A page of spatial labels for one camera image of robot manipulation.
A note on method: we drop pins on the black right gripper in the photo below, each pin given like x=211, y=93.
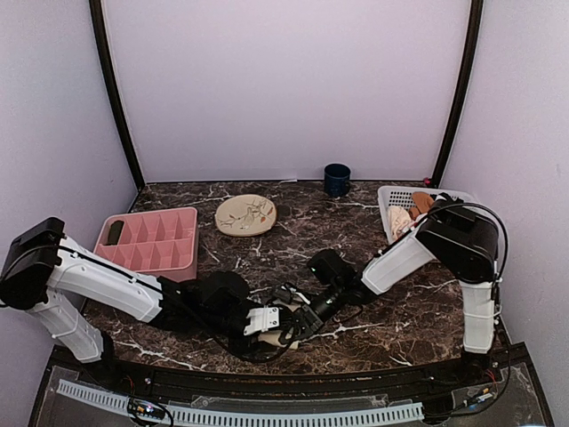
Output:
x=300, y=315

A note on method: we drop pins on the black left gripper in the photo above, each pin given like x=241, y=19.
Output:
x=247, y=347

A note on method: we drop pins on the cream underwear with navy trim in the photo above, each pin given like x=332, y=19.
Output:
x=280, y=335

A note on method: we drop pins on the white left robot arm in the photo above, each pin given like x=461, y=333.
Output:
x=44, y=266

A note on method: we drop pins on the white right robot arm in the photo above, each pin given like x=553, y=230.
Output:
x=469, y=239

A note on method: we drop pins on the bird pattern ceramic plate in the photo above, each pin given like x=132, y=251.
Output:
x=245, y=215

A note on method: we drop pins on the pink divided organizer box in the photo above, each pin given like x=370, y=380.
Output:
x=161, y=243

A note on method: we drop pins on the beige garment in basket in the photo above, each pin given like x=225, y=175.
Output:
x=399, y=221

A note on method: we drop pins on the dark blue mug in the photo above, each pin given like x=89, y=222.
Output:
x=337, y=178

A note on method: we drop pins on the white plastic laundry basket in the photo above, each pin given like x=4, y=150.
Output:
x=393, y=199

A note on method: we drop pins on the brown garment in basket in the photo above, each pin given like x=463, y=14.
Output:
x=422, y=202

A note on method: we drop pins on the black rolled item in organizer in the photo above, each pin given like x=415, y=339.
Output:
x=114, y=233

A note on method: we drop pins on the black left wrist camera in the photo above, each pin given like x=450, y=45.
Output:
x=223, y=290

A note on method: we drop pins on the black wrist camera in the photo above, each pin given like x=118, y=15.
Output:
x=330, y=269
x=223, y=290

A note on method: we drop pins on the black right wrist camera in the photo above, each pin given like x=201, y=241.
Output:
x=330, y=269

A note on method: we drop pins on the grey slotted cable duct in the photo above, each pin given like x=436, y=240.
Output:
x=145, y=412

